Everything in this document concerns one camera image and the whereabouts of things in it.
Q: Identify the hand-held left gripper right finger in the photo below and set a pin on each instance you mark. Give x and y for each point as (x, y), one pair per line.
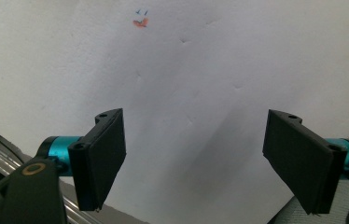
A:
(300, 155)

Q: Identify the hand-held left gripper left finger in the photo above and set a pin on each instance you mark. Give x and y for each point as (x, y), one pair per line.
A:
(101, 152)

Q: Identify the grey textured cloth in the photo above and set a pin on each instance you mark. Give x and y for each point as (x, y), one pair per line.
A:
(343, 199)

